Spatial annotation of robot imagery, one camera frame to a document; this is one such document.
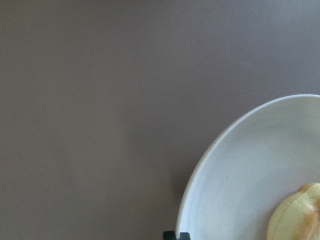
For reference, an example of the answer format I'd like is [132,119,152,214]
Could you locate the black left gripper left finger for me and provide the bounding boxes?
[162,231,176,240]

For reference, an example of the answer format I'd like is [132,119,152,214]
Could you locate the glazed ring donut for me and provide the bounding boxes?
[266,183,320,240]

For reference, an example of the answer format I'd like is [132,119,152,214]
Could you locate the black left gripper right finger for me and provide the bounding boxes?
[179,232,191,240]

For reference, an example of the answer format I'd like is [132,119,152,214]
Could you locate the white round plate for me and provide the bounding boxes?
[175,94,320,240]

